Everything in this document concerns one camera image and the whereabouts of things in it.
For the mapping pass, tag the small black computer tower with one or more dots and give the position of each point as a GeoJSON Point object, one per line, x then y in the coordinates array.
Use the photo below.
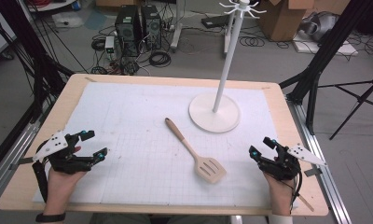
{"type": "Point", "coordinates": [151, 26]}

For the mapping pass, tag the black flat device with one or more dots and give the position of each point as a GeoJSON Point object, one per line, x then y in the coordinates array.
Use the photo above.
{"type": "Point", "coordinates": [214, 21]}

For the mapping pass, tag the black tripod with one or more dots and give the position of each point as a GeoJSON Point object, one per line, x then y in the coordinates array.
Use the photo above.
{"type": "Point", "coordinates": [360, 99]}

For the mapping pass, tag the white grid mat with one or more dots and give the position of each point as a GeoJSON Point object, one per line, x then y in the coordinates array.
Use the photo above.
{"type": "Point", "coordinates": [138, 149]}

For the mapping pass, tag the small white power box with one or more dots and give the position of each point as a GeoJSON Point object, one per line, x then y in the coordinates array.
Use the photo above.
{"type": "Point", "coordinates": [109, 44]}

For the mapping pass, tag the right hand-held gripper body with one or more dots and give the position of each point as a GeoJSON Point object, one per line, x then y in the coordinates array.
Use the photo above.
{"type": "Point", "coordinates": [284, 163]}

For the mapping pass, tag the large black computer tower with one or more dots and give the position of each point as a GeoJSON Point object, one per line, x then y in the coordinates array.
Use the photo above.
{"type": "Point", "coordinates": [127, 29]}

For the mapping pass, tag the white flat board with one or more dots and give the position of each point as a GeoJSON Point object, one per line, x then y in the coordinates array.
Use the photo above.
{"type": "Point", "coordinates": [324, 48]}

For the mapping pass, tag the white hook stand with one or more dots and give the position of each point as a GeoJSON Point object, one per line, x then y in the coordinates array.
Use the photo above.
{"type": "Point", "coordinates": [214, 116]}

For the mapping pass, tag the grey bag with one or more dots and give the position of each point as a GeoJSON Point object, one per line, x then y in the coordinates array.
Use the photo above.
{"type": "Point", "coordinates": [320, 25]}

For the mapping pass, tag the person's right hand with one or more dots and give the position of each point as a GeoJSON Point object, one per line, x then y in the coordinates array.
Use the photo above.
{"type": "Point", "coordinates": [281, 194]}

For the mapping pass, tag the tan tape strip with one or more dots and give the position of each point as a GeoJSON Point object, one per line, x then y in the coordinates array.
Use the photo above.
{"type": "Point", "coordinates": [305, 202]}

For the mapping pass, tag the person's left hand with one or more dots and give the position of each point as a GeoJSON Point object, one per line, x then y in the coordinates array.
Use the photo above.
{"type": "Point", "coordinates": [60, 189]}

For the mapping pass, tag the wooden slotted spatula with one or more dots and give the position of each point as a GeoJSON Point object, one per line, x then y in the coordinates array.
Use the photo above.
{"type": "Point", "coordinates": [206, 168]}

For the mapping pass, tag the aluminium rail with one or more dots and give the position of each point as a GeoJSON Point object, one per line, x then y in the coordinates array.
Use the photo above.
{"type": "Point", "coordinates": [15, 155]}
{"type": "Point", "coordinates": [321, 155]}

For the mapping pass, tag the white stand leg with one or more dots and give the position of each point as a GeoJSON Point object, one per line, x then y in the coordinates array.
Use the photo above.
{"type": "Point", "coordinates": [177, 28]}

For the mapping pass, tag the black metal frame post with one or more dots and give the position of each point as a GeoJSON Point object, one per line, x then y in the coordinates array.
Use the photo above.
{"type": "Point", "coordinates": [35, 62]}
{"type": "Point", "coordinates": [324, 56]}

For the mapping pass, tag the cardboard box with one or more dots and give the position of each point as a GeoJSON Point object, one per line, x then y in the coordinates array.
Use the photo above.
{"type": "Point", "coordinates": [282, 21]}

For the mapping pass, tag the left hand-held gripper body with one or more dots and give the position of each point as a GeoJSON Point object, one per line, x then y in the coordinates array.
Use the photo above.
{"type": "Point", "coordinates": [58, 152]}

